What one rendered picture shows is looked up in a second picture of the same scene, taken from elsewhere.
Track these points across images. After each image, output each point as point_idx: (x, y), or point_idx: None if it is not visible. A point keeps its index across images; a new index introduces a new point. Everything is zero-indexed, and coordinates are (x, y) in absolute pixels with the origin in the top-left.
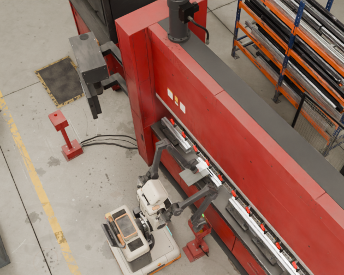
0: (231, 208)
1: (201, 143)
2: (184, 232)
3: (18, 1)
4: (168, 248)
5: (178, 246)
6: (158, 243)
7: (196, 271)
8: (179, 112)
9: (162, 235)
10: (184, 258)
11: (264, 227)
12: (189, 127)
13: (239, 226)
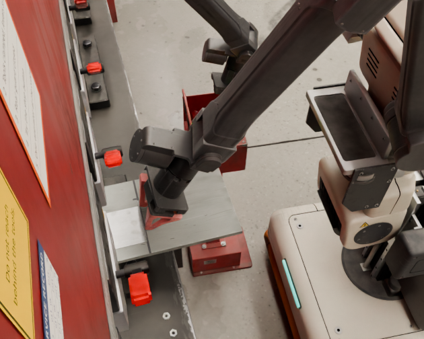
0: (89, 92)
1: (64, 56)
2: (231, 306)
3: None
4: (302, 221)
5: (261, 275)
6: (330, 244)
7: (234, 206)
8: (87, 307)
9: (312, 261)
10: (254, 241)
11: None
12: (74, 151)
13: (100, 57)
